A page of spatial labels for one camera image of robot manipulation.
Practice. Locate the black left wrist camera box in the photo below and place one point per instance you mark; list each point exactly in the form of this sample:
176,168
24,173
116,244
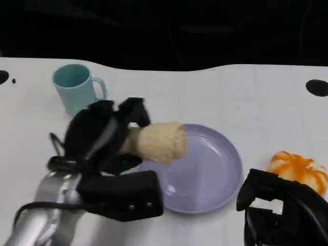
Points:
123,194

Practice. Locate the black backdrop cloth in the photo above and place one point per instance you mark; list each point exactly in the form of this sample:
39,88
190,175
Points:
164,30

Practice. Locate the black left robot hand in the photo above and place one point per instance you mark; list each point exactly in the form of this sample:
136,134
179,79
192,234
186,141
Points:
92,133

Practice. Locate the lilac plate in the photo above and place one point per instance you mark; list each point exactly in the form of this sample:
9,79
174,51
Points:
205,174

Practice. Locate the pale green mug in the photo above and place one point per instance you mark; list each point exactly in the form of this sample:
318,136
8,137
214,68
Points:
73,87

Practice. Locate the orange and white bread roll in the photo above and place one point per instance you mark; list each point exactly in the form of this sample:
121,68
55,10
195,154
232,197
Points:
297,166

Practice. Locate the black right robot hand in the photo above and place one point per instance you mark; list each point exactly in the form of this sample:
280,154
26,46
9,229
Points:
294,217

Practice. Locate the beige towel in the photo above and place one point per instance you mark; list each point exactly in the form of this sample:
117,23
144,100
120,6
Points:
159,143

